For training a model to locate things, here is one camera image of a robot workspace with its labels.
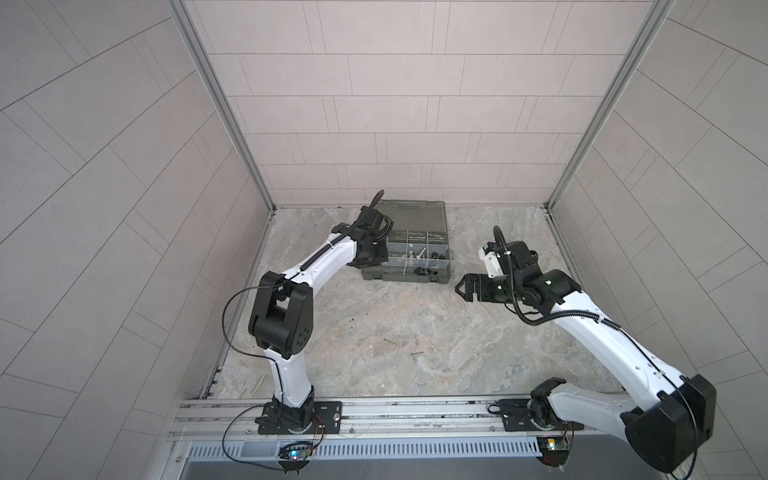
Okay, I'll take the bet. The aluminium corner profile right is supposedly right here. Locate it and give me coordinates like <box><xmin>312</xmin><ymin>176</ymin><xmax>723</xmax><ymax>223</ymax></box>
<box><xmin>545</xmin><ymin>0</ymin><xmax>676</xmax><ymax>212</ymax></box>

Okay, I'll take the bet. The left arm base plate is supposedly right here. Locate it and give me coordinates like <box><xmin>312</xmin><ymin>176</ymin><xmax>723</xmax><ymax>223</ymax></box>
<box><xmin>255</xmin><ymin>398</ymin><xmax>343</xmax><ymax>435</ymax></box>

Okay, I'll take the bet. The black corrugated cable left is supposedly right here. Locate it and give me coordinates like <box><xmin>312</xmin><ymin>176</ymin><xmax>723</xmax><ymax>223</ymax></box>
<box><xmin>299</xmin><ymin>190</ymin><xmax>386</xmax><ymax>272</ymax></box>

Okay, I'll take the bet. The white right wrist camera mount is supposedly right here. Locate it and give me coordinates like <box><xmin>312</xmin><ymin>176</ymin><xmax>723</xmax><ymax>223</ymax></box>
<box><xmin>478</xmin><ymin>246</ymin><xmax>506</xmax><ymax>279</ymax></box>

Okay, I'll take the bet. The aluminium corner profile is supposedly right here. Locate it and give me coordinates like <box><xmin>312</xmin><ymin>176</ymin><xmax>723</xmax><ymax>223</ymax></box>
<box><xmin>167</xmin><ymin>0</ymin><xmax>277</xmax><ymax>214</ymax></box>
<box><xmin>545</xmin><ymin>0</ymin><xmax>676</xmax><ymax>212</ymax></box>

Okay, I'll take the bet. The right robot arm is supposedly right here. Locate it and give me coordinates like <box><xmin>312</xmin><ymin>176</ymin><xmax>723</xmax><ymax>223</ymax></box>
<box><xmin>455</xmin><ymin>229</ymin><xmax>717</xmax><ymax>474</ymax></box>

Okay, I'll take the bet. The black corrugated cable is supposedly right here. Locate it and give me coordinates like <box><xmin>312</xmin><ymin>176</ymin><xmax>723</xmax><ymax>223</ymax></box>
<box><xmin>299</xmin><ymin>190</ymin><xmax>386</xmax><ymax>272</ymax></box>
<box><xmin>491</xmin><ymin>225</ymin><xmax>622</xmax><ymax>332</ymax></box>

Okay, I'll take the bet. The white ventilation grille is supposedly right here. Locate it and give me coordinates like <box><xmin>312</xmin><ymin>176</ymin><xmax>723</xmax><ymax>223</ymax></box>
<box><xmin>187</xmin><ymin>437</ymin><xmax>542</xmax><ymax>462</ymax></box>

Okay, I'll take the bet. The aluminium corner profile left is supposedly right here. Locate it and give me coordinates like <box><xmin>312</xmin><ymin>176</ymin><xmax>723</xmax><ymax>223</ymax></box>
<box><xmin>167</xmin><ymin>0</ymin><xmax>277</xmax><ymax>214</ymax></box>

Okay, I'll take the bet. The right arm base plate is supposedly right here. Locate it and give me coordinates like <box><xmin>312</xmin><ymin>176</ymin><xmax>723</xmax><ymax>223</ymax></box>
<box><xmin>486</xmin><ymin>398</ymin><xmax>585</xmax><ymax>432</ymax></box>

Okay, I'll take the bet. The green plastic organizer box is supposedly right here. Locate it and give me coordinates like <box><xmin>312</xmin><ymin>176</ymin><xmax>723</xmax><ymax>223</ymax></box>
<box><xmin>361</xmin><ymin>200</ymin><xmax>451</xmax><ymax>284</ymax></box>

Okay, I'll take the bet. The small electronics board left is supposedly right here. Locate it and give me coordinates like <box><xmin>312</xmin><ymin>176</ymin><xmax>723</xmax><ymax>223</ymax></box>
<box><xmin>277</xmin><ymin>441</ymin><xmax>314</xmax><ymax>465</ymax></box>

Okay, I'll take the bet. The black corrugated cable right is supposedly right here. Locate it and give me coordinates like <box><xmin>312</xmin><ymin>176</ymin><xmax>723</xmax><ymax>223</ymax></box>
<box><xmin>491</xmin><ymin>225</ymin><xmax>622</xmax><ymax>332</ymax></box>

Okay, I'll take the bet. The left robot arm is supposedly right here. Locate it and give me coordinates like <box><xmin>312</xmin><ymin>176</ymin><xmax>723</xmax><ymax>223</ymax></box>
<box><xmin>248</xmin><ymin>206</ymin><xmax>394</xmax><ymax>431</ymax></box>

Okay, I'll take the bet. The small electronics board right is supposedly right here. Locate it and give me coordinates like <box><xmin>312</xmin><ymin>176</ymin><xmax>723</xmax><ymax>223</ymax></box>
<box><xmin>536</xmin><ymin>436</ymin><xmax>571</xmax><ymax>470</ymax></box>

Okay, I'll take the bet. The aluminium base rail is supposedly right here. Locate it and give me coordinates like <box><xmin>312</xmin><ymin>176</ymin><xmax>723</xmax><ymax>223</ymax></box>
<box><xmin>169</xmin><ymin>394</ymin><xmax>600</xmax><ymax>440</ymax></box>

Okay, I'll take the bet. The small electronics board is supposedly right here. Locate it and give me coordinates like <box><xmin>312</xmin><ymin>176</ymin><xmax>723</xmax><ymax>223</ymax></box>
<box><xmin>277</xmin><ymin>441</ymin><xmax>314</xmax><ymax>465</ymax></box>
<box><xmin>536</xmin><ymin>436</ymin><xmax>571</xmax><ymax>470</ymax></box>

